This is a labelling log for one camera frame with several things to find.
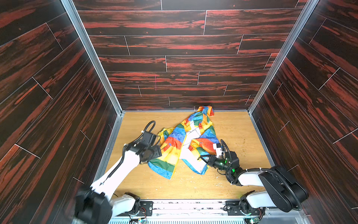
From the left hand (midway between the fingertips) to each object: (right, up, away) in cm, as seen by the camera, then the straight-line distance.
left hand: (157, 154), depth 83 cm
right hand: (+27, -1, +2) cm, 27 cm away
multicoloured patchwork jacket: (+20, +5, +14) cm, 24 cm away
